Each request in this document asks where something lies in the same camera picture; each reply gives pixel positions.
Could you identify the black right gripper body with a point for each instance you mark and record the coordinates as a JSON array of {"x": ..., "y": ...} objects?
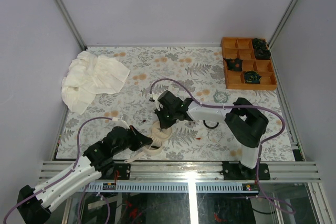
[{"x": 167, "y": 116}]

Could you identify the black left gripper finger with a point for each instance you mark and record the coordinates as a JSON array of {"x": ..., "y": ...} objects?
[
  {"x": 138, "y": 145},
  {"x": 139, "y": 136}
]

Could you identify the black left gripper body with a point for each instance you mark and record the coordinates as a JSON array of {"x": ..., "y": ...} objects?
[{"x": 119, "y": 150}]

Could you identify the beige round jewelry case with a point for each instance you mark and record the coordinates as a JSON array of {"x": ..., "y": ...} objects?
[{"x": 159, "y": 137}]

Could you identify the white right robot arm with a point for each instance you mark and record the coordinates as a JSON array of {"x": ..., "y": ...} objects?
[{"x": 245, "y": 122}]

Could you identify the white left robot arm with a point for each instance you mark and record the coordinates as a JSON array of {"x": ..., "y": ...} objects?
[{"x": 37, "y": 203}]

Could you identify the floral patterned table mat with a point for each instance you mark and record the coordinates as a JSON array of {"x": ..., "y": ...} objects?
[{"x": 183, "y": 71}]

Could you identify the crumpled white cloth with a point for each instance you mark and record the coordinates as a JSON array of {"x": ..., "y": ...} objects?
[{"x": 89, "y": 75}]

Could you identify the black flower orange dots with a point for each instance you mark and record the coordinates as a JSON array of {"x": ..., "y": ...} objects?
[{"x": 234, "y": 64}]

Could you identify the black flower yellow green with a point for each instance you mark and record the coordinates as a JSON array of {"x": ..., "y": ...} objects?
[{"x": 251, "y": 77}]

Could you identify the wooden compartment tray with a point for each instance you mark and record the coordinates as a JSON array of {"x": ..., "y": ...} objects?
[{"x": 242, "y": 48}]

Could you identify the black fabric flower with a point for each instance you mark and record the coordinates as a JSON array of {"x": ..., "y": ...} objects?
[
  {"x": 259, "y": 43},
  {"x": 262, "y": 53}
]

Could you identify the black fabric flower top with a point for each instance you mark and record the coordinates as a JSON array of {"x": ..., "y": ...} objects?
[{"x": 259, "y": 43}]

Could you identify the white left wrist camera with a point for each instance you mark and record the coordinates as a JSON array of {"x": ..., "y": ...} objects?
[{"x": 120, "y": 122}]

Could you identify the aluminium front rail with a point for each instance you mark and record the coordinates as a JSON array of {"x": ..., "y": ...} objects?
[{"x": 160, "y": 171}]

